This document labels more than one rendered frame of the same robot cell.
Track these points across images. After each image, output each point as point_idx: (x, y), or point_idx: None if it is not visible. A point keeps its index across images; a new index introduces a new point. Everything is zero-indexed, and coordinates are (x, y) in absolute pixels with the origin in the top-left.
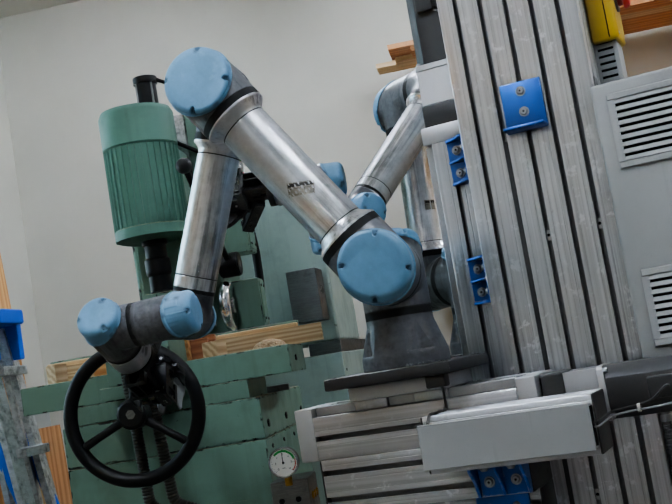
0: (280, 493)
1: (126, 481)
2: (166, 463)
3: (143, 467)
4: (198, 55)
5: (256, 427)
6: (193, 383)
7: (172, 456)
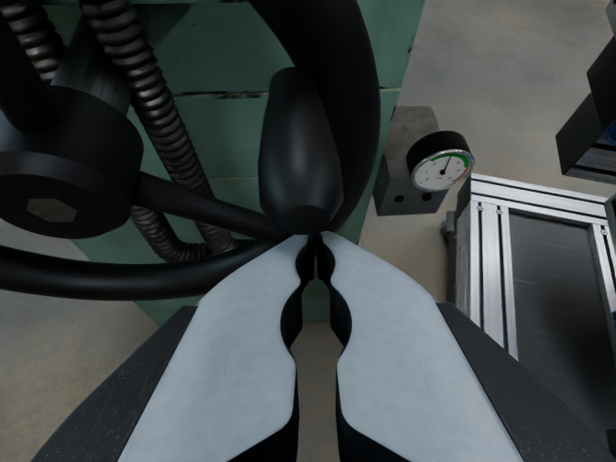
0: (401, 189)
1: (111, 299)
2: (219, 268)
3: (141, 214)
4: None
5: (391, 66)
6: (363, 106)
7: (189, 101)
